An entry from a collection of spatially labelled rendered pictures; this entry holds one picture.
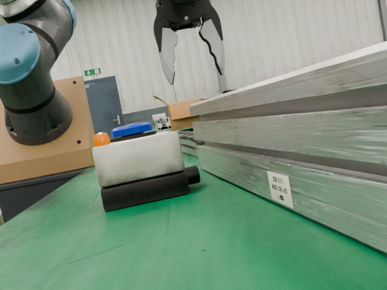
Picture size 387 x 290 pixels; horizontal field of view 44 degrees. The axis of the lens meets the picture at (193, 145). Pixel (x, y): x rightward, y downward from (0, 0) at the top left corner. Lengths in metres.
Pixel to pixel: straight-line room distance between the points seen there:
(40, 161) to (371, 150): 0.95
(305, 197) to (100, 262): 0.12
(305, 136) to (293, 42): 11.88
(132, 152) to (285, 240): 0.22
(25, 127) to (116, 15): 10.84
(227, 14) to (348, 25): 2.99
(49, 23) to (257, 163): 0.80
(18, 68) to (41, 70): 0.06
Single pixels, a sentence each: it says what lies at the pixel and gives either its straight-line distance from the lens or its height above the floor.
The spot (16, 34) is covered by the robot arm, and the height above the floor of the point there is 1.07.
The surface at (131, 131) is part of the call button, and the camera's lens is 0.45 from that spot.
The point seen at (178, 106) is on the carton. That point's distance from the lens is 2.73.
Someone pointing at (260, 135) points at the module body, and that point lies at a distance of 0.33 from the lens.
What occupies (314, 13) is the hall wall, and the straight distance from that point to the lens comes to 12.45.
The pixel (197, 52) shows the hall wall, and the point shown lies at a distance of 11.72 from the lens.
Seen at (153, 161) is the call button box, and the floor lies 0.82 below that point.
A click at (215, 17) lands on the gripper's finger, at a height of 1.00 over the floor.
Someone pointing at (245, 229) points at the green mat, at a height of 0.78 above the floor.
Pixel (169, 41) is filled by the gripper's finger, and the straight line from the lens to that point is 0.79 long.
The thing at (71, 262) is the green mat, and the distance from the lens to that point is 0.30.
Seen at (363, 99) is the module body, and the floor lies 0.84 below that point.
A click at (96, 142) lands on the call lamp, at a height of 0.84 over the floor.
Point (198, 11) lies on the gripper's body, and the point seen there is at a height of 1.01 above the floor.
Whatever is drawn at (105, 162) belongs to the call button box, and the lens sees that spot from 0.44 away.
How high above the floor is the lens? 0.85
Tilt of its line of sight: 4 degrees down
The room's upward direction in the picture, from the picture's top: 11 degrees counter-clockwise
